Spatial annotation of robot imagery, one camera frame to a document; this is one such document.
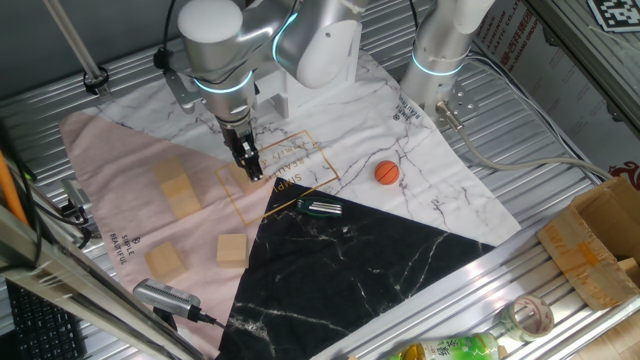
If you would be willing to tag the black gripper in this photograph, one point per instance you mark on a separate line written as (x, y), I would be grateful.
(240, 142)

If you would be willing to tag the plain wooden cube block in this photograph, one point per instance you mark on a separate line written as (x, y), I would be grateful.
(186, 207)
(176, 186)
(237, 183)
(165, 262)
(232, 251)
(167, 167)

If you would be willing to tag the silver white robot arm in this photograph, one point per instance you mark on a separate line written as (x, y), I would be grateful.
(440, 40)

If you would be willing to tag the green holder with silver bits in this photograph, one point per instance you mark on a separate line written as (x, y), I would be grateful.
(320, 207)

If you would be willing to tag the white plastic drawer cabinet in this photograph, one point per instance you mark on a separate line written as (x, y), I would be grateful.
(312, 97)

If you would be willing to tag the small orange basketball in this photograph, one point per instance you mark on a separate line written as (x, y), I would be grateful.
(387, 172)

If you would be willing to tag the marble pink black cloth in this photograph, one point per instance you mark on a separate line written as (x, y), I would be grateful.
(350, 260)

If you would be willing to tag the small gray clamped device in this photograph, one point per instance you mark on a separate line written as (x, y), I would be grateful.
(75, 195)

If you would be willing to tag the orange pole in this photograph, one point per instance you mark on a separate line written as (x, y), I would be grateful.
(10, 190)

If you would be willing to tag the black keyboard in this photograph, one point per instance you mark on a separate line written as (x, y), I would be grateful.
(42, 327)

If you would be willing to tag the green tea bottle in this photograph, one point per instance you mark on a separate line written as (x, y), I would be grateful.
(450, 348)

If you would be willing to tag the clear tape roll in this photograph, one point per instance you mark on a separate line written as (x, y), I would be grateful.
(527, 317)

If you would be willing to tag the white sheet with red print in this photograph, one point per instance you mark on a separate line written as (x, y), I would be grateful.
(560, 85)

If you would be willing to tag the brown cardboard box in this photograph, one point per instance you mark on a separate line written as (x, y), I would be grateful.
(590, 245)

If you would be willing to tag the black white marker board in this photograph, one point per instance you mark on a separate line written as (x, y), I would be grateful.
(617, 14)

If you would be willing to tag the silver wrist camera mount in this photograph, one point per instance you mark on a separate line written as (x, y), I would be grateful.
(182, 92)

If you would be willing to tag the silver depth camera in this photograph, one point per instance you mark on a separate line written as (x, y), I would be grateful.
(165, 297)

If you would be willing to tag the aluminium frame post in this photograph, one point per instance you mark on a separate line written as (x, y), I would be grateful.
(75, 282)

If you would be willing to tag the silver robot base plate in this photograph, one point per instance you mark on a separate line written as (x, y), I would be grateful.
(462, 102)

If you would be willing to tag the aluminium frame beam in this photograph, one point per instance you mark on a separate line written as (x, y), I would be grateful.
(590, 55)

